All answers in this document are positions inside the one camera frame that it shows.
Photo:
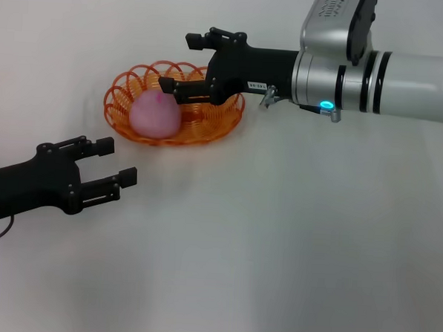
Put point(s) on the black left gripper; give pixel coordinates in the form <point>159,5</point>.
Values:
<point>38,186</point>

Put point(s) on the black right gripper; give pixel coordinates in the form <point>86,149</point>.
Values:
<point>256,69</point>

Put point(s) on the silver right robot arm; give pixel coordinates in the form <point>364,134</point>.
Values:
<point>397,82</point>

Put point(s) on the pink peach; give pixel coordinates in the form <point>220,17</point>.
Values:
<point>153,116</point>

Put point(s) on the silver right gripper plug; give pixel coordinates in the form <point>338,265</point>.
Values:
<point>269,96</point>

